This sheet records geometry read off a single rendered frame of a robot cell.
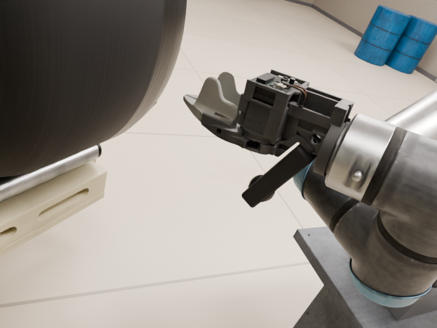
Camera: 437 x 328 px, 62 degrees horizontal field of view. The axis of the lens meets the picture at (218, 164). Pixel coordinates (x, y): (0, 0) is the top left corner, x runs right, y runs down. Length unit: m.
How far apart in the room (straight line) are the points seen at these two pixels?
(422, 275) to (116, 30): 0.44
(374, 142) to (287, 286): 1.59
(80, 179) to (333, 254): 0.83
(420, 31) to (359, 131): 6.98
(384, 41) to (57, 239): 6.18
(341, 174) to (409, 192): 0.07
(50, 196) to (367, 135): 0.57
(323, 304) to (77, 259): 1.04
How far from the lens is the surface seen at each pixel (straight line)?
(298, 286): 1.97
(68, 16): 0.43
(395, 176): 0.39
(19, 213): 0.72
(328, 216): 0.52
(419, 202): 0.40
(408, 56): 7.42
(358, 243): 0.49
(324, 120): 0.41
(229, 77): 0.49
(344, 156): 0.39
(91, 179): 0.80
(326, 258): 1.25
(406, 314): 1.23
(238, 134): 0.43
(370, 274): 0.50
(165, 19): 0.54
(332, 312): 1.41
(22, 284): 1.69
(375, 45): 7.03
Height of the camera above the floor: 1.38
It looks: 33 degrees down
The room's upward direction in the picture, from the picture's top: 20 degrees clockwise
